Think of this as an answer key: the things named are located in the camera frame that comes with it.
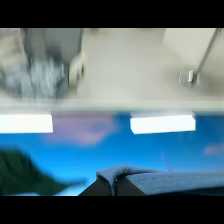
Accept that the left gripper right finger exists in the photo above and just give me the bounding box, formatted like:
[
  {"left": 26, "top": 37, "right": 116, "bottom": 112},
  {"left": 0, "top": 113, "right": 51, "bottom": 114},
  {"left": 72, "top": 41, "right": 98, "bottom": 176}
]
[{"left": 115, "top": 174, "right": 148, "bottom": 196}]

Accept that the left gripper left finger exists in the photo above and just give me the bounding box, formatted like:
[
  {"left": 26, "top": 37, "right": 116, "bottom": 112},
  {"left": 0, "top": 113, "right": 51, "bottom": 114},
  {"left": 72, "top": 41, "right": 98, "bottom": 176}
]
[{"left": 78, "top": 176, "right": 113, "bottom": 196}]

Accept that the navy blue garment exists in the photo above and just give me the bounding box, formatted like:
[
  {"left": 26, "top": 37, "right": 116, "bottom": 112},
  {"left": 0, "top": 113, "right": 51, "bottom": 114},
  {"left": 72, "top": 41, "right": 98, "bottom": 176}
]
[{"left": 95, "top": 164, "right": 224, "bottom": 196}]

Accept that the dark green garment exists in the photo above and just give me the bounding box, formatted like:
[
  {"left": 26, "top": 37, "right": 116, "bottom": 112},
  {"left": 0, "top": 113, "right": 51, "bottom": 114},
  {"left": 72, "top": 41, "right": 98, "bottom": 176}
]
[{"left": 0, "top": 149, "right": 88, "bottom": 196}]

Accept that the blue white patterned garment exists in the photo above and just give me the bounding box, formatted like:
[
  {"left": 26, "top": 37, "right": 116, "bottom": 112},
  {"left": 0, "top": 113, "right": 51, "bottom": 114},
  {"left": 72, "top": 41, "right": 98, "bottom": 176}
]
[{"left": 0, "top": 55, "right": 72, "bottom": 100}]

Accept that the silver frame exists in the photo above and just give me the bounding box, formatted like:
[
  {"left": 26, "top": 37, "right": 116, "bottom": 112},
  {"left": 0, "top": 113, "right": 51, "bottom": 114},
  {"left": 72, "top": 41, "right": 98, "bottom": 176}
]
[{"left": 0, "top": 97, "right": 224, "bottom": 116}]

